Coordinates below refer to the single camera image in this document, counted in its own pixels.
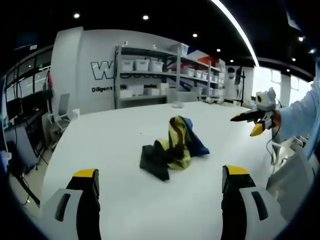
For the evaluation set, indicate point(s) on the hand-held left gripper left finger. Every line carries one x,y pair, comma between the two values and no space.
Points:
75,200

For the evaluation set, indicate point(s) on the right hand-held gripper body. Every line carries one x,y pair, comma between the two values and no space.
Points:
266,101

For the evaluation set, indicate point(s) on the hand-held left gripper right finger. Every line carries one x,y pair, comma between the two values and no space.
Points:
245,200

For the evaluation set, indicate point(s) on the yellow black blue garment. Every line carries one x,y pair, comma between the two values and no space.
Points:
172,147

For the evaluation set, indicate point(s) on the black tripod stand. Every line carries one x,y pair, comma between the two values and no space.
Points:
242,87

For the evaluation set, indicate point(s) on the grey chair backrest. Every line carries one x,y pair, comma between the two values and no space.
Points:
185,96

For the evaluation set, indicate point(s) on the grey metal shelving unit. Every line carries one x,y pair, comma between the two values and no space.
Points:
167,75

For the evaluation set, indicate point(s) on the grey office chair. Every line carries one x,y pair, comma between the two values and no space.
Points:
61,110

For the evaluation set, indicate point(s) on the white storage box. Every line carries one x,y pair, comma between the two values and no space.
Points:
156,66
127,65
141,65

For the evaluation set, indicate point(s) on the black monitor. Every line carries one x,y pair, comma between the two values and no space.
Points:
22,105

